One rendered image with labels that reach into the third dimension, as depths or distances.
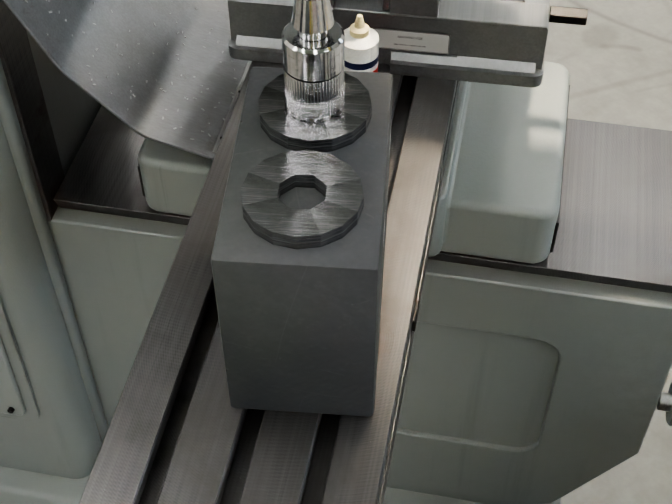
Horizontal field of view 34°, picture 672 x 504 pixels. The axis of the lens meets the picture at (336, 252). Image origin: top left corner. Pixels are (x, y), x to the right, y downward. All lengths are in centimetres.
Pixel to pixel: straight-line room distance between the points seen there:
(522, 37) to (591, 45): 168
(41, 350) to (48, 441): 22
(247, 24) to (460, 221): 32
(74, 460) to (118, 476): 85
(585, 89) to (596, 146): 127
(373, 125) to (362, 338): 17
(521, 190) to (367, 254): 50
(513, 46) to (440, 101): 10
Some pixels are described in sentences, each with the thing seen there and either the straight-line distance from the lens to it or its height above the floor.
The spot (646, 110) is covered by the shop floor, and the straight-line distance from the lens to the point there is 270.
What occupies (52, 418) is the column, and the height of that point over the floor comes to 34.
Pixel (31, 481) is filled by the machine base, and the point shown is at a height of 20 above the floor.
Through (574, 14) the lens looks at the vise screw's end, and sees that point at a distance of 124.
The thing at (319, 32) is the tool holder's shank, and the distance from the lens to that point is 81.
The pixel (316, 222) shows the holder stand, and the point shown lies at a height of 113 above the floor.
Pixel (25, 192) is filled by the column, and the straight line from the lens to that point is 136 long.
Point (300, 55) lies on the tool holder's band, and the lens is 81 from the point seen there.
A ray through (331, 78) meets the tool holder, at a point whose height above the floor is 117.
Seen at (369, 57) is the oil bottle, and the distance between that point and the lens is 112.
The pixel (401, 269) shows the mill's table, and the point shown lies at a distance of 101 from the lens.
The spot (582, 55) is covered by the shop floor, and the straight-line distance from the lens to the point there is 283.
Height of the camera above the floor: 169
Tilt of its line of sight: 48 degrees down
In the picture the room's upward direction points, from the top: straight up
